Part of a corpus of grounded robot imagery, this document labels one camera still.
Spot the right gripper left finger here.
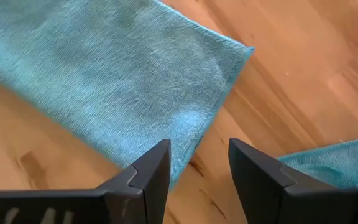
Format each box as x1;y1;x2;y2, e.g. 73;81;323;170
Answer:
0;138;172;224

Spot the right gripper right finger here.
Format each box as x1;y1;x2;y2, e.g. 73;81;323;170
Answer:
228;138;358;224

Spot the blue microfiber towel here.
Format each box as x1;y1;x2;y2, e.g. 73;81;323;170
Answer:
277;136;358;189
0;0;255;187

